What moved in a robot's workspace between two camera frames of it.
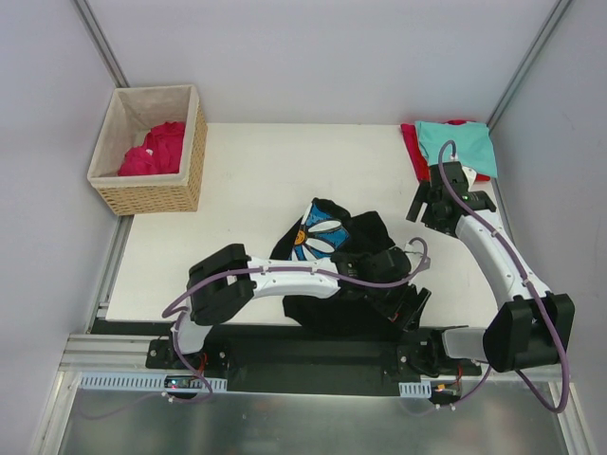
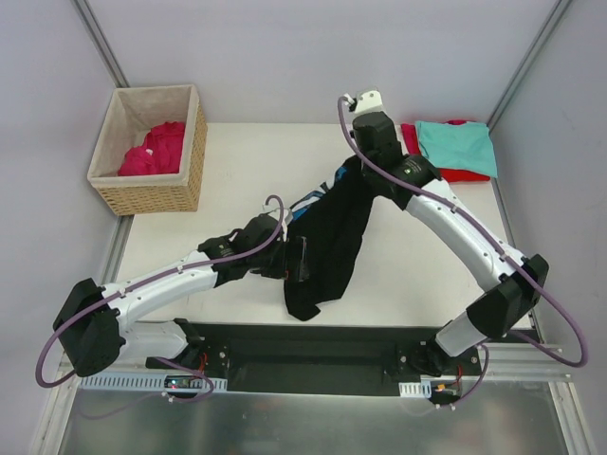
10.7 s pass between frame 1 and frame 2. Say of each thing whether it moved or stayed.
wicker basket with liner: stayed
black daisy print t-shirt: moved
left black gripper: moved
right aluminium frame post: stayed
